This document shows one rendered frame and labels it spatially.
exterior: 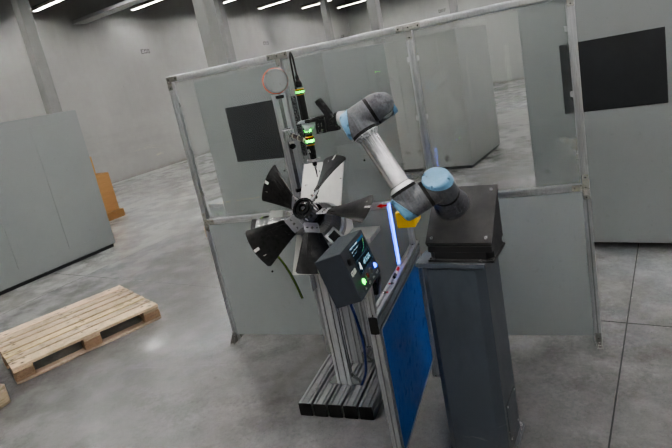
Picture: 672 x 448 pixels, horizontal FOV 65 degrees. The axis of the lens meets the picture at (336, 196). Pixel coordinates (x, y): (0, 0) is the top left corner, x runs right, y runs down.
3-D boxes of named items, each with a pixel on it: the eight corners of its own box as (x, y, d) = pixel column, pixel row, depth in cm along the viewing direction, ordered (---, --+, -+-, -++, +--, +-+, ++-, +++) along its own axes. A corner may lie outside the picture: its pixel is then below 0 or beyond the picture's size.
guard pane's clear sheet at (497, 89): (209, 218, 389) (173, 82, 366) (581, 183, 296) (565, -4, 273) (208, 218, 388) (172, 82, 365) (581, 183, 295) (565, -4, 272)
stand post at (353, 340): (354, 369, 339) (319, 199, 313) (367, 370, 335) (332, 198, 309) (351, 373, 335) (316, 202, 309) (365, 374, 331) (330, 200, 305)
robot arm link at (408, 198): (436, 205, 211) (362, 94, 216) (405, 225, 213) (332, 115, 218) (435, 205, 223) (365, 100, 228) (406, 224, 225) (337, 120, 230)
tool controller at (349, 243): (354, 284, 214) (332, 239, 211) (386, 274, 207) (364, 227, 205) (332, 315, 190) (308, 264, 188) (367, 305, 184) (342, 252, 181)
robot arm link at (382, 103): (385, 80, 214) (388, 96, 263) (363, 96, 216) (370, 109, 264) (401, 104, 214) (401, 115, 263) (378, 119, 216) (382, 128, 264)
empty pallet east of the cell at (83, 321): (123, 297, 557) (119, 284, 554) (162, 318, 482) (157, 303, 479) (-5, 350, 482) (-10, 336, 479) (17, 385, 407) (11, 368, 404)
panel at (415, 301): (431, 358, 312) (414, 256, 297) (434, 359, 311) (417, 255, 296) (401, 460, 238) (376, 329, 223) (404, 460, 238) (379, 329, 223)
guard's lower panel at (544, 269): (235, 332, 413) (207, 223, 392) (600, 333, 317) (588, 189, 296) (233, 334, 410) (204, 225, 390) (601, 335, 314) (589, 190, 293)
